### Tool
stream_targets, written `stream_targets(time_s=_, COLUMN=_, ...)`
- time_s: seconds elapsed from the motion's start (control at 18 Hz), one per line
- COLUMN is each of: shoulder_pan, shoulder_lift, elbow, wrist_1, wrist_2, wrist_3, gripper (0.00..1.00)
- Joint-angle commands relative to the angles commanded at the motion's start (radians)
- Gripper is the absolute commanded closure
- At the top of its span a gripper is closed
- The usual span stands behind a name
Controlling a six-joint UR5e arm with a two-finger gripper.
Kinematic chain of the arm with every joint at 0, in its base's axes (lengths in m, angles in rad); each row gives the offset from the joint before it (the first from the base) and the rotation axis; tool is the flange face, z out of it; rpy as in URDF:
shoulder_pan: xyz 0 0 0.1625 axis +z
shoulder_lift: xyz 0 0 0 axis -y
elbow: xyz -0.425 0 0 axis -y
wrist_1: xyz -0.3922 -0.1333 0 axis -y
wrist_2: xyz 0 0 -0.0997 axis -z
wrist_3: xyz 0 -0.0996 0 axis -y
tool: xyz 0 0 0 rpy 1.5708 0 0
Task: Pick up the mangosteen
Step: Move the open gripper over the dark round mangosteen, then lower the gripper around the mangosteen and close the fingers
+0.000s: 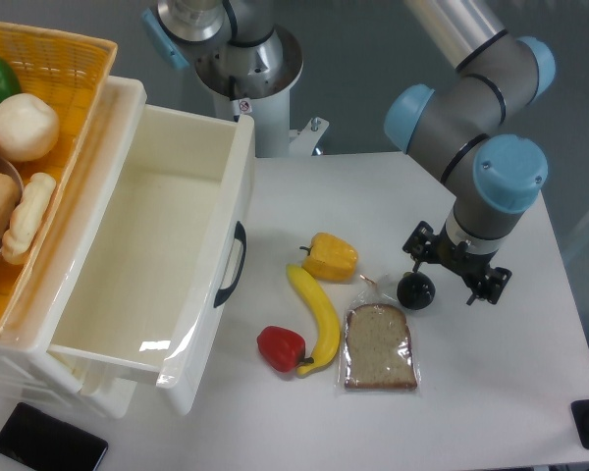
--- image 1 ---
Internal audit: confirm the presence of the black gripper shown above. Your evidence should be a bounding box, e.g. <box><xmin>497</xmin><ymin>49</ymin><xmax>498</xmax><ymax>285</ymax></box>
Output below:
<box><xmin>402</xmin><ymin>221</ymin><xmax>511</xmax><ymax>305</ymax></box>

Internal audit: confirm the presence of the yellow banana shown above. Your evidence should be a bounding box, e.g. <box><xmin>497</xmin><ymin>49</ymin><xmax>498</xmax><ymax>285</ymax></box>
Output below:
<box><xmin>286</xmin><ymin>264</ymin><xmax>341</xmax><ymax>377</ymax></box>

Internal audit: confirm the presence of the white open drawer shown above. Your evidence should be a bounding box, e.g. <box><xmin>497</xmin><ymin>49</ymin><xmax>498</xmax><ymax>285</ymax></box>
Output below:
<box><xmin>50</xmin><ymin>105</ymin><xmax>255</xmax><ymax>416</ymax></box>

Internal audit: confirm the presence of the black drawer handle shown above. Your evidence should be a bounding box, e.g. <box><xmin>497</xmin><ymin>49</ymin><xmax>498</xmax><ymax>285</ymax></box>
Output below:
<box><xmin>213</xmin><ymin>221</ymin><xmax>247</xmax><ymax>308</ymax></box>

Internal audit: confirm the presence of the dark purple mangosteen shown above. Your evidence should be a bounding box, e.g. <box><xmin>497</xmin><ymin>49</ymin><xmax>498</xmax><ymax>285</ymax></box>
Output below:
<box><xmin>397</xmin><ymin>272</ymin><xmax>436</xmax><ymax>310</ymax></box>

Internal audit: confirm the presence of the orange wicker basket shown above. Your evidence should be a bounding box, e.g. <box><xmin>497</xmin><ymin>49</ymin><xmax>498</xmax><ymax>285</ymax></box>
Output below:
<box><xmin>0</xmin><ymin>20</ymin><xmax>119</xmax><ymax>338</ymax></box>

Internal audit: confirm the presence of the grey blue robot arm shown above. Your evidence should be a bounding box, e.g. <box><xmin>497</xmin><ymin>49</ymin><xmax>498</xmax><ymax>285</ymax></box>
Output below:
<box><xmin>384</xmin><ymin>1</ymin><xmax>556</xmax><ymax>303</ymax></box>

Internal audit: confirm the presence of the black smartphone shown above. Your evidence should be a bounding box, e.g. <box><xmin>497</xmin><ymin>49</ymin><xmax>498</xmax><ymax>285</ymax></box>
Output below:
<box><xmin>0</xmin><ymin>402</ymin><xmax>109</xmax><ymax>471</ymax></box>

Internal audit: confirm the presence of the red bell pepper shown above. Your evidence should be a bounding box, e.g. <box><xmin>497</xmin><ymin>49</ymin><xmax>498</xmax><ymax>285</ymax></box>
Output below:
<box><xmin>256</xmin><ymin>326</ymin><xmax>314</xmax><ymax>373</ymax></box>

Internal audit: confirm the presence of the yellow bell pepper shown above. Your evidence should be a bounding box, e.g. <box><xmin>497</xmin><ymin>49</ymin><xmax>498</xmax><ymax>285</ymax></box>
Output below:
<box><xmin>300</xmin><ymin>233</ymin><xmax>359</xmax><ymax>282</ymax></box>

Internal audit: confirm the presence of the white round bun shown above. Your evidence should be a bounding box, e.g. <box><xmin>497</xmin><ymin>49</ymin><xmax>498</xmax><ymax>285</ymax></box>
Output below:
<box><xmin>0</xmin><ymin>93</ymin><xmax>60</xmax><ymax>162</ymax></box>

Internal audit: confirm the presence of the bread slice in plastic bag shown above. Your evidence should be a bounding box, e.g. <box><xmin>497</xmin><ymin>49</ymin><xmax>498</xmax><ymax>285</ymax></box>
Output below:
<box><xmin>340</xmin><ymin>275</ymin><xmax>419</xmax><ymax>393</ymax></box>

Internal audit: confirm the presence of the cream peanut shaped toy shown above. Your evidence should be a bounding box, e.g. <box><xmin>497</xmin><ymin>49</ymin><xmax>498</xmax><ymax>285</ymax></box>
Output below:
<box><xmin>2</xmin><ymin>173</ymin><xmax>56</xmax><ymax>265</ymax></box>

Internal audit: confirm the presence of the white drawer cabinet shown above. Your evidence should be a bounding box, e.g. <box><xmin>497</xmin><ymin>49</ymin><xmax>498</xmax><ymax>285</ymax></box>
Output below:
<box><xmin>0</xmin><ymin>77</ymin><xmax>146</xmax><ymax>418</ymax></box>

